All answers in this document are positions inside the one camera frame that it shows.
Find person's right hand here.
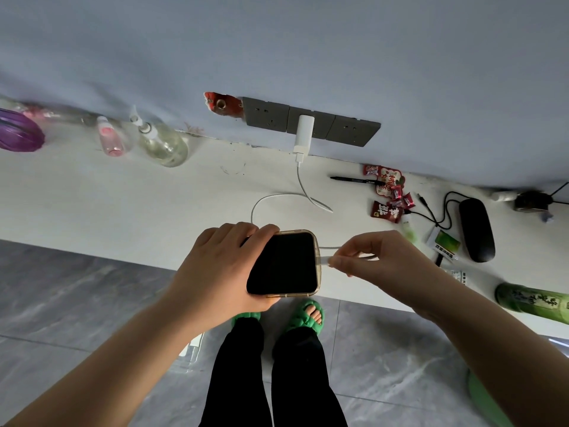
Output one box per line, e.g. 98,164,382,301
328,230,448,315

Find person's left hand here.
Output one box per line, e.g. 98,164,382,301
167,222,285,337

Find smartphone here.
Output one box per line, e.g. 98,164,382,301
246,230,322,299

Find white charging cable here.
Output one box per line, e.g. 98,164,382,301
250,152,379,268

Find person's left forearm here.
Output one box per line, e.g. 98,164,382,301
4,294,202,427

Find person's right forearm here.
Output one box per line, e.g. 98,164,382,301
413,276,569,427

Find person's left green slipper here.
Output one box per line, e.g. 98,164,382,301
230,310,262,328

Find person's green slipper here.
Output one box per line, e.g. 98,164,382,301
230,310,262,328
284,299,325,337

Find person's right green slipper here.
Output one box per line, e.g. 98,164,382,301
284,299,325,337

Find dark red snack packet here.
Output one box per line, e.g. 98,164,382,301
371,200,404,224

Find person's black trousers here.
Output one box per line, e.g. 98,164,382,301
198,317,348,427

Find black pen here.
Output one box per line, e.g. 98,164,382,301
329,175,386,187

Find large red snack packet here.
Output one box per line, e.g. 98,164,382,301
375,167,406,199

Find green and white card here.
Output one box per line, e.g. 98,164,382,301
425,228,462,263

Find clear pump bottle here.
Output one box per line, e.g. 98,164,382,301
128,105,189,168

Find white charger adapter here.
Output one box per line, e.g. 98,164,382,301
293,114,316,155

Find black computer mouse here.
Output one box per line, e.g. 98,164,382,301
458,197,496,264

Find small pink bottle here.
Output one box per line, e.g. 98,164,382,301
96,115,128,157

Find green drink bottle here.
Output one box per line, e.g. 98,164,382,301
494,282,569,325

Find black desk gadget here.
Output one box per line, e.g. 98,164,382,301
514,181,569,213

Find clear pink-capped bottle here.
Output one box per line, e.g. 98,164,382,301
20,102,99,127

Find purple plastic container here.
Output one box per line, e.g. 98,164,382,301
0,107,45,153

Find thin black cable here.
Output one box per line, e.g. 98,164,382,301
404,190,473,268

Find grey wall socket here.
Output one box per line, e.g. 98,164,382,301
325,114,382,148
242,97,291,133
286,106,337,141

